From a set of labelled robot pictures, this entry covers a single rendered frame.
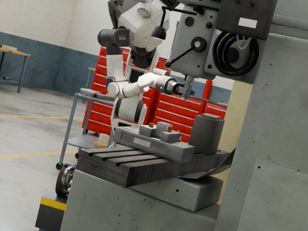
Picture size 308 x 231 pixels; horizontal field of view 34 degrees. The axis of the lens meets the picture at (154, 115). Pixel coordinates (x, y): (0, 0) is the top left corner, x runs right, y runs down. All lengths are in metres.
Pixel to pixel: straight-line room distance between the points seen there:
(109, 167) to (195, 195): 0.50
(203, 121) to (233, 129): 1.50
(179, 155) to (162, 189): 0.20
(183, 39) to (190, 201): 0.74
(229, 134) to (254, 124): 2.08
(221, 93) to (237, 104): 7.73
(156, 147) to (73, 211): 0.59
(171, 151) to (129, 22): 0.88
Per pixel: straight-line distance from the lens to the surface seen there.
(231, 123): 4.20
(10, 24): 12.44
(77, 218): 2.62
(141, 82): 2.63
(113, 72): 2.79
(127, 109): 3.14
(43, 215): 3.17
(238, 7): 2.06
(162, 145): 2.29
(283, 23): 2.27
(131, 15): 2.86
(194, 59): 2.37
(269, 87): 2.12
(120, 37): 2.78
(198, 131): 2.71
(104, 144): 5.56
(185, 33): 2.41
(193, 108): 7.39
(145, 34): 2.82
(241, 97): 4.18
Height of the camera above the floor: 1.31
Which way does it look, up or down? 5 degrees down
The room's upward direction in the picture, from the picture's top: 14 degrees clockwise
